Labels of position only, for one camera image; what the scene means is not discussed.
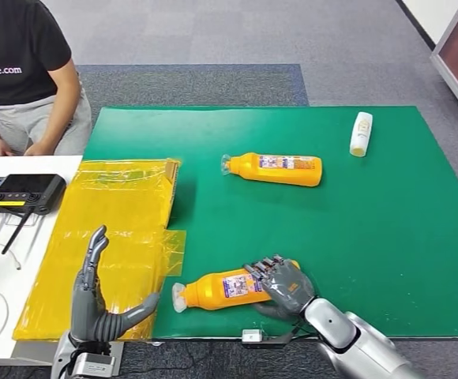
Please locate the person's right hand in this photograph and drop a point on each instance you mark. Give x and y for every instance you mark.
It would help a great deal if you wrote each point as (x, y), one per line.
(1, 148)

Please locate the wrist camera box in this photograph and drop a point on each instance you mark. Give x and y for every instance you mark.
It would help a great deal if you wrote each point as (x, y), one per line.
(253, 336)
(94, 365)

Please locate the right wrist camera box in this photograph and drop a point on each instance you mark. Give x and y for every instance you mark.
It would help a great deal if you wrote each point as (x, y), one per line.
(253, 336)

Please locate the person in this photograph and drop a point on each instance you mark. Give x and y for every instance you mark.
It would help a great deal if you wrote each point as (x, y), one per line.
(15, 47)

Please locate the person's left forearm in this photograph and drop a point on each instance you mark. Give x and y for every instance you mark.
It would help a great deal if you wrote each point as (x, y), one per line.
(63, 110)

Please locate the small white bottle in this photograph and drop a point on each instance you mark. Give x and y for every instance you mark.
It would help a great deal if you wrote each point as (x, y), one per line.
(361, 133)

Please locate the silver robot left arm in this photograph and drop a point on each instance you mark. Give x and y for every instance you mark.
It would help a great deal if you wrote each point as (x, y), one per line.
(61, 361)

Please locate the yellow plastic wrapped cardboard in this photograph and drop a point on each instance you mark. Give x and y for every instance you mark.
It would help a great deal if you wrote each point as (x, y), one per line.
(114, 219)

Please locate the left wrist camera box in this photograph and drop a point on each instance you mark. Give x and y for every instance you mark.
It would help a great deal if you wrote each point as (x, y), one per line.
(94, 365)

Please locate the black device with antennas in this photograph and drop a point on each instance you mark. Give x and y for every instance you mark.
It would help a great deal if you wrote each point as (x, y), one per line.
(27, 191)

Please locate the person's left hand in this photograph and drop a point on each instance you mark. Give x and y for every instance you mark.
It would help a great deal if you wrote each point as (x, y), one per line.
(37, 149)

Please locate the orange bottle with clear cap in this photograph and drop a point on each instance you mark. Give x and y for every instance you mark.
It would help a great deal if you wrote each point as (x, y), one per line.
(276, 172)
(209, 293)

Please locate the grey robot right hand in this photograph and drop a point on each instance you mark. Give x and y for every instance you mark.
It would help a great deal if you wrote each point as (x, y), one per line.
(288, 287)

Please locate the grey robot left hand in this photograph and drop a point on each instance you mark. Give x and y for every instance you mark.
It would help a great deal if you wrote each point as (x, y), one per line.
(87, 308)

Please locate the green table mat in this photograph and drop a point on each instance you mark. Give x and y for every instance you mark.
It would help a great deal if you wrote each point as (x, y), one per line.
(371, 235)

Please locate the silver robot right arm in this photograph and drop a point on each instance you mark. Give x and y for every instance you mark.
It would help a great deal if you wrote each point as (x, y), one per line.
(355, 340)

